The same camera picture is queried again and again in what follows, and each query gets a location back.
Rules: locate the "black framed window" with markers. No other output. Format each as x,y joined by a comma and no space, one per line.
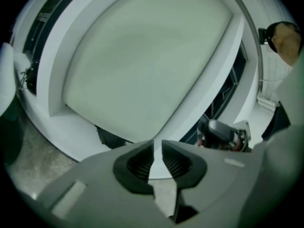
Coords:
45,25
228,91

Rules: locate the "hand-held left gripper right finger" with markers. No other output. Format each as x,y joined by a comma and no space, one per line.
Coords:
225,174

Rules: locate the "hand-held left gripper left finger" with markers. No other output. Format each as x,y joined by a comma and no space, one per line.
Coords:
95,186

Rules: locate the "tall black bag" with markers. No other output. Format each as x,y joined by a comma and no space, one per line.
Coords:
32,79

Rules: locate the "grey roller blind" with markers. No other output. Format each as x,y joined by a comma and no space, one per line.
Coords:
147,60

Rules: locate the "person's head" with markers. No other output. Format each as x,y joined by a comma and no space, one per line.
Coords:
286,44

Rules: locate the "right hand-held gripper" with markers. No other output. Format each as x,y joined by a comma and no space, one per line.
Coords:
242,136

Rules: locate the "black head-worn camera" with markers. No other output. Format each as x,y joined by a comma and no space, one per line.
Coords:
263,35

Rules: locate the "flat black bag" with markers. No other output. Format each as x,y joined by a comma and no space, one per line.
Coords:
111,138

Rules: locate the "white bathtub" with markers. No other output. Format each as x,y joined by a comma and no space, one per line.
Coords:
7,79

